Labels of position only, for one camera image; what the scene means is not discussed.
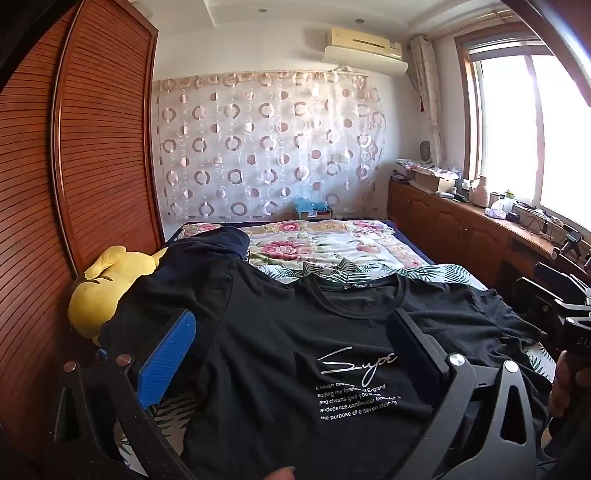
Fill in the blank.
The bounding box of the wooden framed window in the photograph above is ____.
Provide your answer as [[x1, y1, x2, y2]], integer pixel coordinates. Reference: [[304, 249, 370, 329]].
[[454, 27, 591, 234]]

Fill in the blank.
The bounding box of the dark navy garment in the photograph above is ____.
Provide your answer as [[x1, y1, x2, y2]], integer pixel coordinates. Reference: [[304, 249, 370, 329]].
[[156, 225, 251, 288]]

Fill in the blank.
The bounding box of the open cardboard box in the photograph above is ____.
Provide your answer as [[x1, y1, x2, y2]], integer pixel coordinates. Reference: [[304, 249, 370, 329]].
[[410, 168, 459, 195]]

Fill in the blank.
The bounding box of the yellow plush toy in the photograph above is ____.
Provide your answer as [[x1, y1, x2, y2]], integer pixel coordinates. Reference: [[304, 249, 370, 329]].
[[68, 246, 171, 347]]

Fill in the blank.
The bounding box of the black t-shirt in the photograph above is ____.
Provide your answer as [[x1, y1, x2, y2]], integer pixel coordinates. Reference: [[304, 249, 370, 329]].
[[99, 261, 555, 480]]

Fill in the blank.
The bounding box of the long wooden cabinet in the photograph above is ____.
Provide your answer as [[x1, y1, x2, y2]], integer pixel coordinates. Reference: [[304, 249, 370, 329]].
[[387, 177, 591, 298]]

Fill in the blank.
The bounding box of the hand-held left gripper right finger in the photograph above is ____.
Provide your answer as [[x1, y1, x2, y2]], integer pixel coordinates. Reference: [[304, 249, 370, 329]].
[[385, 308, 540, 480]]

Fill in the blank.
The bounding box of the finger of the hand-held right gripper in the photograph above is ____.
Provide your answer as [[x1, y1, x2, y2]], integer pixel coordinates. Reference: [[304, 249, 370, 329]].
[[534, 262, 590, 301], [516, 277, 562, 340]]

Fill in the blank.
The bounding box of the cardboard box with blue contents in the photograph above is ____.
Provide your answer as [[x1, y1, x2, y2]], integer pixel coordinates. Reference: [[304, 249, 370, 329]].
[[295, 196, 334, 220]]

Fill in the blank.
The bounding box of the person's right hand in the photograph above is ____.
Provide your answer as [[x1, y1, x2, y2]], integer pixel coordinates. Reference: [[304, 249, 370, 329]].
[[549, 351, 584, 433]]

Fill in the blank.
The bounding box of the floral leaf print blanket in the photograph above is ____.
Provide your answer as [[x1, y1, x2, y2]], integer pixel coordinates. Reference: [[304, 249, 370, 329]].
[[117, 219, 559, 480]]

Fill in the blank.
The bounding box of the circle patterned wall curtain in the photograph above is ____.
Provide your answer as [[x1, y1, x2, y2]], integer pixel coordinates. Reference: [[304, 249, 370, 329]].
[[154, 69, 387, 220]]

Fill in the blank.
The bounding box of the person's right forearm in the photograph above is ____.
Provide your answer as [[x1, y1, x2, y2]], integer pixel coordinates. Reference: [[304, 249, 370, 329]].
[[541, 406, 591, 480]]

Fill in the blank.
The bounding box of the tied patterned window curtain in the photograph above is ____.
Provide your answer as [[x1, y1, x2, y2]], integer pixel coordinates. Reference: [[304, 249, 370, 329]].
[[409, 35, 447, 168]]

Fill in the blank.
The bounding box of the cream air conditioner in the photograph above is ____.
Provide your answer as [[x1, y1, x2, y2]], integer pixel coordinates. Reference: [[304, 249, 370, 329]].
[[329, 27, 403, 59]]

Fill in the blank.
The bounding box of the wooden slatted wardrobe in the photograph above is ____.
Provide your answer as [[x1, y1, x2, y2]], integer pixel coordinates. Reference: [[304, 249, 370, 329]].
[[0, 0, 165, 462]]

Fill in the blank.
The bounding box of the pink bottle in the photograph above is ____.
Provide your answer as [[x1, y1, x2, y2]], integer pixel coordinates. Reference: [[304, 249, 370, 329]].
[[470, 175, 491, 209]]

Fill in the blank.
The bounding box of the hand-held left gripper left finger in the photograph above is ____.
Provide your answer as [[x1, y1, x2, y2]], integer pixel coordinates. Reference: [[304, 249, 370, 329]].
[[54, 309, 199, 480]]

